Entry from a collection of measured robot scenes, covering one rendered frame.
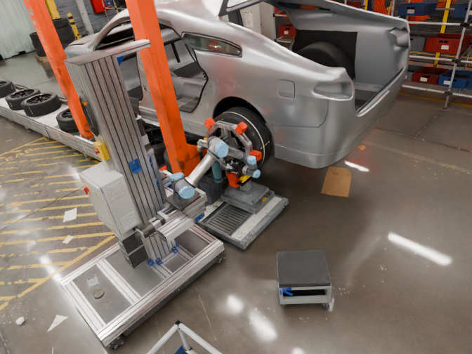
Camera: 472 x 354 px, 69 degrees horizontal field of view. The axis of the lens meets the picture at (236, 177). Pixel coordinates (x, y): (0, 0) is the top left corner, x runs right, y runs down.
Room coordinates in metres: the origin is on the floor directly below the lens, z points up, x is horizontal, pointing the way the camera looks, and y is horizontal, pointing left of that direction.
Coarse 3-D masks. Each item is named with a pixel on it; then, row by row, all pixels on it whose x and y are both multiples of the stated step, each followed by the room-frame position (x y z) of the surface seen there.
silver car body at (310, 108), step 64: (192, 0) 4.24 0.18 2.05; (256, 0) 4.03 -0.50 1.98; (320, 0) 4.27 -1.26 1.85; (128, 64) 5.14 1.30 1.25; (192, 64) 5.82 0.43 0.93; (256, 64) 2.93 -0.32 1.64; (320, 64) 4.12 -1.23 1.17; (384, 64) 3.82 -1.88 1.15; (192, 128) 3.60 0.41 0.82; (320, 128) 2.51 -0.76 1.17
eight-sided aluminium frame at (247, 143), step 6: (216, 126) 3.01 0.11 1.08; (222, 126) 2.97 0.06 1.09; (228, 126) 2.90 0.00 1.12; (234, 126) 2.88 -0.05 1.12; (210, 132) 3.08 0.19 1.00; (234, 132) 2.86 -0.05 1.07; (240, 138) 2.81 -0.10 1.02; (246, 138) 2.82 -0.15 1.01; (246, 144) 2.77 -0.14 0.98; (246, 150) 2.78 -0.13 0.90; (252, 150) 2.80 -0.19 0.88; (222, 162) 3.08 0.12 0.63; (222, 168) 3.02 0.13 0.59
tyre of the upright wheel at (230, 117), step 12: (240, 108) 3.14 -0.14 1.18; (216, 120) 3.12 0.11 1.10; (228, 120) 3.01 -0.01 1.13; (240, 120) 2.92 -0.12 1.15; (252, 120) 2.95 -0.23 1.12; (252, 132) 2.84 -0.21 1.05; (264, 132) 2.91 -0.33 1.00; (252, 144) 2.83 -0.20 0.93; (264, 144) 2.86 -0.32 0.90; (264, 156) 2.84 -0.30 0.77
